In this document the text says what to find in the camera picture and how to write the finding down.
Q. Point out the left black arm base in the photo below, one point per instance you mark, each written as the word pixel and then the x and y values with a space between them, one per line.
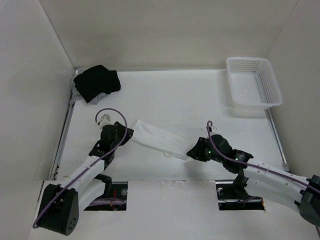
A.
pixel 103 194

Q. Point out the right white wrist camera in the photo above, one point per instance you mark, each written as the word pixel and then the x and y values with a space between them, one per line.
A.
pixel 213 130

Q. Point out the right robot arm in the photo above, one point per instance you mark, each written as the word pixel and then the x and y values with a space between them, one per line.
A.
pixel 257 179

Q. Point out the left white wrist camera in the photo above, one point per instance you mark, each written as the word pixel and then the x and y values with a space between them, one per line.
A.
pixel 104 121

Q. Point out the white plastic basket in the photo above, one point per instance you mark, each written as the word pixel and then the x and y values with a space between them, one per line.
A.
pixel 253 84

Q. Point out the black folded tank top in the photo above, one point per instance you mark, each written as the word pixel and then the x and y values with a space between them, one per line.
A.
pixel 95 80

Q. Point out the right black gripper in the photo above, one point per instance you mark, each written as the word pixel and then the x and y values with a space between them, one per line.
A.
pixel 196 152

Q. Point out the white tank top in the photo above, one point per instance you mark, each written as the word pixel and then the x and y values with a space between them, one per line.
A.
pixel 156 138

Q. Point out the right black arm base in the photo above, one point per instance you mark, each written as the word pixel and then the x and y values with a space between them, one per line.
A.
pixel 232 196

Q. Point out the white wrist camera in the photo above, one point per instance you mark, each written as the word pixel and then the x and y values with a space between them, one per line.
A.
pixel 104 121
pixel 213 130

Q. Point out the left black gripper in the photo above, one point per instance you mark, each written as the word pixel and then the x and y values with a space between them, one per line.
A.
pixel 120 129

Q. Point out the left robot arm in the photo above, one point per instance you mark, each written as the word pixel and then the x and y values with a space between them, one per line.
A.
pixel 59 207

